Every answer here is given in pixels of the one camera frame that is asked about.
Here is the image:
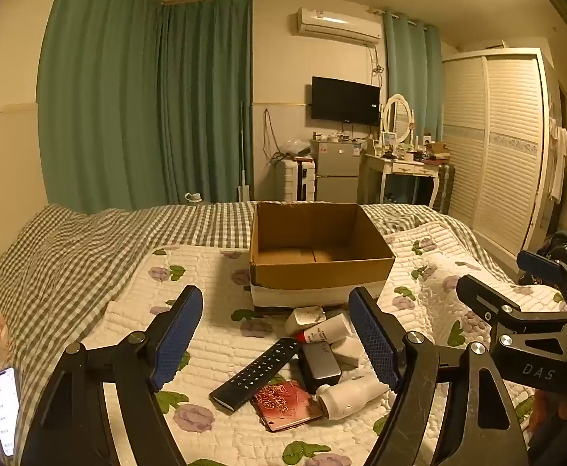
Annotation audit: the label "air conditioner cable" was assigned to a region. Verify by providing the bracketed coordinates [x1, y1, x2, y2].
[368, 46, 386, 78]

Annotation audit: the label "white louvred wardrobe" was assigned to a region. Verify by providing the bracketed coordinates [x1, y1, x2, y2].
[441, 49, 556, 258]

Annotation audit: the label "hanging white clothes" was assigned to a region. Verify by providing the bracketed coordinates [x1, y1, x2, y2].
[548, 116, 567, 205]

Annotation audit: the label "dark grey power bank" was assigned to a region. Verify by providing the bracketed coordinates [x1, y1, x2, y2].
[297, 342, 343, 395]

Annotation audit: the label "white air conditioner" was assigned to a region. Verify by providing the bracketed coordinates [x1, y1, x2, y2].
[291, 7, 381, 49]

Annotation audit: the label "grey suitcase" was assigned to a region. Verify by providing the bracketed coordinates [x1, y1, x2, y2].
[431, 164, 455, 214]

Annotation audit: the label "smartphone with lit screen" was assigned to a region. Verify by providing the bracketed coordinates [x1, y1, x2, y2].
[0, 366, 22, 457]

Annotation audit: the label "white square box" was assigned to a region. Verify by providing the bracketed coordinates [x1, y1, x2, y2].
[332, 335, 366, 367]

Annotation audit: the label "black wall cables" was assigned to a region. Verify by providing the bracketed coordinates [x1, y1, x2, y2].
[263, 109, 284, 161]

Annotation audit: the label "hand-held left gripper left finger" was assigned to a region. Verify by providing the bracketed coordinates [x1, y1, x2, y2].
[21, 285, 204, 466]

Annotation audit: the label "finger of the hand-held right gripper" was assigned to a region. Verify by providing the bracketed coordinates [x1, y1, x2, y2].
[516, 251, 567, 302]
[455, 275, 567, 345]

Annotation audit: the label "white oval mirror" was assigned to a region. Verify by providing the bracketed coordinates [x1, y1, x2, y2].
[382, 94, 415, 144]

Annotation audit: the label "white ribbed suitcase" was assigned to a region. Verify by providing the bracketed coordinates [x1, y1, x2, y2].
[274, 158, 318, 201]

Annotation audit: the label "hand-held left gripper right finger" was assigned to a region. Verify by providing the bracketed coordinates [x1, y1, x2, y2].
[348, 286, 529, 466]

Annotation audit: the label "small brown cardboard box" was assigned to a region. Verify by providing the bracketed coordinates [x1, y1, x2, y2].
[422, 142, 452, 163]

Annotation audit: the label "checkered bed sheet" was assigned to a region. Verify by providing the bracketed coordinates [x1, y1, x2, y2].
[0, 201, 464, 466]

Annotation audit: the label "white plastic bottle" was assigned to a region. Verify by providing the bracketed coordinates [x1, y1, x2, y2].
[316, 374, 390, 421]

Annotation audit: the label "white flat mop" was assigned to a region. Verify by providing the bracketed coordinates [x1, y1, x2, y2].
[236, 101, 252, 202]

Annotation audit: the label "red floral wallet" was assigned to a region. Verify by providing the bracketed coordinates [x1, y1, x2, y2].
[253, 379, 324, 434]

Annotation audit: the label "person's right hand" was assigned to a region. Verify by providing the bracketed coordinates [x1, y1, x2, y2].
[531, 389, 567, 434]

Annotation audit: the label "black wall television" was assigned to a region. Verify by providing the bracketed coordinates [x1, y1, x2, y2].
[311, 76, 381, 127]

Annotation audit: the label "clear plastic bag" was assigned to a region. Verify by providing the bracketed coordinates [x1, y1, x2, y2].
[283, 138, 313, 158]

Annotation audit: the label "white tube with red cap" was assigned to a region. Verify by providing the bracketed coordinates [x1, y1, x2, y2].
[295, 313, 354, 345]

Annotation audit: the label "grey small fridge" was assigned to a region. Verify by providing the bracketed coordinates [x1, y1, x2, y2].
[311, 138, 366, 202]

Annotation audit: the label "white dressing table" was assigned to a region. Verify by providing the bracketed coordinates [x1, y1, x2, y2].
[359, 153, 447, 207]

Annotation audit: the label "green curtain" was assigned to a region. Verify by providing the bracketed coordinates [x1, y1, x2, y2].
[383, 10, 443, 143]
[159, 0, 254, 205]
[37, 0, 167, 214]

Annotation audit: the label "black remote control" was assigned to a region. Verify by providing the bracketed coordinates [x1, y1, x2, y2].
[209, 337, 302, 412]

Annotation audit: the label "white floral quilt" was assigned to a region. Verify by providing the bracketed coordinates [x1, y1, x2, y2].
[82, 223, 567, 466]

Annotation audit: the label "white earbud case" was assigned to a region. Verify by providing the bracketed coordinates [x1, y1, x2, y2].
[284, 305, 327, 336]

